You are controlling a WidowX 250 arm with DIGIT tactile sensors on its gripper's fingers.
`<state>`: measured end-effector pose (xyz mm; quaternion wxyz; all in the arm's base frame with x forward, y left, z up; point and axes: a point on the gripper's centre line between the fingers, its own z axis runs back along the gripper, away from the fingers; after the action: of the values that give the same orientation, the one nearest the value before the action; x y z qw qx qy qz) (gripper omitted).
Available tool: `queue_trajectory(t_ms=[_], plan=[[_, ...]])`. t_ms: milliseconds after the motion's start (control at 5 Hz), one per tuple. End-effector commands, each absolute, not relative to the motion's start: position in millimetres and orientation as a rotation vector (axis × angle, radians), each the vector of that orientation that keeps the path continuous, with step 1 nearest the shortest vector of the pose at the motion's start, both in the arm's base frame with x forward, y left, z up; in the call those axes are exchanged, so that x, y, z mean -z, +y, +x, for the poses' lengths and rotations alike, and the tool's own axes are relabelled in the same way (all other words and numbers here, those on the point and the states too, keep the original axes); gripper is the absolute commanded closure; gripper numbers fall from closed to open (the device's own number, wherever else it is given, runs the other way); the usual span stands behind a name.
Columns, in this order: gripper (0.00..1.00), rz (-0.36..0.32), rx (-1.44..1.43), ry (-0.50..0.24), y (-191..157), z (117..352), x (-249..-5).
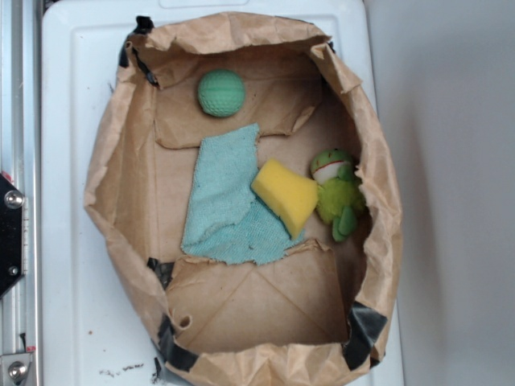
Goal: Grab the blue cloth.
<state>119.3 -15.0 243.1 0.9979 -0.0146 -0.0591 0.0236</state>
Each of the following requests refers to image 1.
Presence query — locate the blue cloth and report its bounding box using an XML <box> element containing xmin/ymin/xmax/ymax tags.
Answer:
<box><xmin>181</xmin><ymin>124</ymin><xmax>304</xmax><ymax>265</ymax></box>

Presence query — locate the brown paper bag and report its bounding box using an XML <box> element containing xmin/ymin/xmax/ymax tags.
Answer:
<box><xmin>84</xmin><ymin>12</ymin><xmax>402</xmax><ymax>385</ymax></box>

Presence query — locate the yellow sponge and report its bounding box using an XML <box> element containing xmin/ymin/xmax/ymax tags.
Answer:
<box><xmin>251</xmin><ymin>158</ymin><xmax>318</xmax><ymax>240</ymax></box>

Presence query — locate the green plush frog toy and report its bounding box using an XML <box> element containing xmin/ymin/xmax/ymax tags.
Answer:
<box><xmin>310</xmin><ymin>149</ymin><xmax>366</xmax><ymax>242</ymax></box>

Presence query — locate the green dimpled ball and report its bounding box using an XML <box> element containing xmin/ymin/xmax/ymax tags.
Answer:
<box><xmin>197</xmin><ymin>69</ymin><xmax>245</xmax><ymax>117</ymax></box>

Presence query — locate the white plastic bin lid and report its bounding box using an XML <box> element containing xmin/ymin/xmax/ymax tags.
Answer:
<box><xmin>39</xmin><ymin>0</ymin><xmax>406</xmax><ymax>386</ymax></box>

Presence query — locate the black metal bracket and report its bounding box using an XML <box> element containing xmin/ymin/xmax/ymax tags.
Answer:
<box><xmin>0</xmin><ymin>172</ymin><xmax>25</xmax><ymax>298</ymax></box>

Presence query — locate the aluminium frame rail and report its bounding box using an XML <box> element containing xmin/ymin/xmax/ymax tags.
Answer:
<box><xmin>1</xmin><ymin>1</ymin><xmax>44</xmax><ymax>385</ymax></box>

